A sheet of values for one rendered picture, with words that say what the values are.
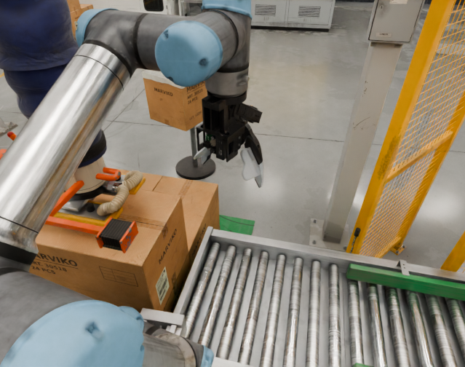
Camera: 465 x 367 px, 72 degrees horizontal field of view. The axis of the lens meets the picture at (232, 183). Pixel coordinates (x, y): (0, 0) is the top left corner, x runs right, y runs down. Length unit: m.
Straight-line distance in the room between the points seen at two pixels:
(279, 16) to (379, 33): 6.56
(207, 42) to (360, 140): 1.70
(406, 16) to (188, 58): 1.45
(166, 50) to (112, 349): 0.33
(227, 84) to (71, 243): 1.02
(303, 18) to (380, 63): 6.45
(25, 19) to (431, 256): 2.70
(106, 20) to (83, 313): 0.38
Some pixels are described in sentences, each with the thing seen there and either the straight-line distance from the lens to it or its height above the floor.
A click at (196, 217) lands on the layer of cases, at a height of 0.54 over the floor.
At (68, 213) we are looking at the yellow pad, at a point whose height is 1.08.
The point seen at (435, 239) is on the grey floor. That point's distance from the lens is 2.98.
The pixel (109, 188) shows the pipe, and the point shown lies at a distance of 1.30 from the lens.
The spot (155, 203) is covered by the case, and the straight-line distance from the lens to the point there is 1.47.
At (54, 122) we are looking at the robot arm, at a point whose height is 1.72.
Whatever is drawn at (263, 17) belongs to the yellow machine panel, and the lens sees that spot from 8.29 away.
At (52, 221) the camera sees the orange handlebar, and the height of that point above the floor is 1.19.
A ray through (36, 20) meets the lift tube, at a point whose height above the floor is 1.72.
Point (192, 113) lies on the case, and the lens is 2.62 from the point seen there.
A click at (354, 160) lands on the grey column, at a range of 2.13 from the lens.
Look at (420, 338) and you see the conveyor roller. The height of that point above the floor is 0.55.
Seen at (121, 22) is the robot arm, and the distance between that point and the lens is 0.51.
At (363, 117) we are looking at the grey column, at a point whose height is 1.06.
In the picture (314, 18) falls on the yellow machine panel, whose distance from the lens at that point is 8.27.
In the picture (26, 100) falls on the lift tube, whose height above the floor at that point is 1.50.
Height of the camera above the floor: 1.90
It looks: 39 degrees down
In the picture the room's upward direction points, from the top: straight up
